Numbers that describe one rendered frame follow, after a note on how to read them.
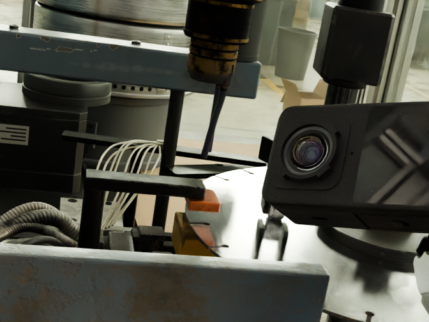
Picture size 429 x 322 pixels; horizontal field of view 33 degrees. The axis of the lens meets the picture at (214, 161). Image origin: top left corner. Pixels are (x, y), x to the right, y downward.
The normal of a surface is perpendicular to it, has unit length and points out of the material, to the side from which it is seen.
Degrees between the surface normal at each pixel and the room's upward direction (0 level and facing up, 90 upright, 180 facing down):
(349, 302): 0
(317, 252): 0
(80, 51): 90
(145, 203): 0
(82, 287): 90
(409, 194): 58
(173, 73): 90
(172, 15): 90
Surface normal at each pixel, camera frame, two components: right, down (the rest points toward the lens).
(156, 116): 0.76, 0.29
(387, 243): 0.13, -0.92
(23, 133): 0.18, 0.31
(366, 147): -0.51, -0.41
